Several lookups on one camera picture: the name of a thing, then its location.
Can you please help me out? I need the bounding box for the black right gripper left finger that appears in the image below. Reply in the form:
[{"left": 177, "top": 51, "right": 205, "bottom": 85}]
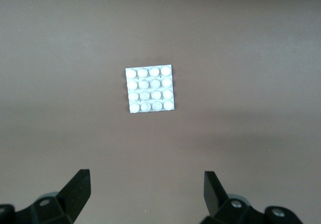
[{"left": 15, "top": 168, "right": 91, "bottom": 224}]

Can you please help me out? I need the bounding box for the brown table cover sheet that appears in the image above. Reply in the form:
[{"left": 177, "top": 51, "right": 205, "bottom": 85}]
[{"left": 0, "top": 0, "right": 321, "bottom": 224}]

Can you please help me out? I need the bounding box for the white studded base plate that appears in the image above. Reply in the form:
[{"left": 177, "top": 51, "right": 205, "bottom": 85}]
[{"left": 125, "top": 64, "right": 177, "bottom": 115}]

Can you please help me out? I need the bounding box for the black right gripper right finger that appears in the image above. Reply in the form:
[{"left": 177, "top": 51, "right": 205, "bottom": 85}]
[{"left": 202, "top": 170, "right": 265, "bottom": 224}]

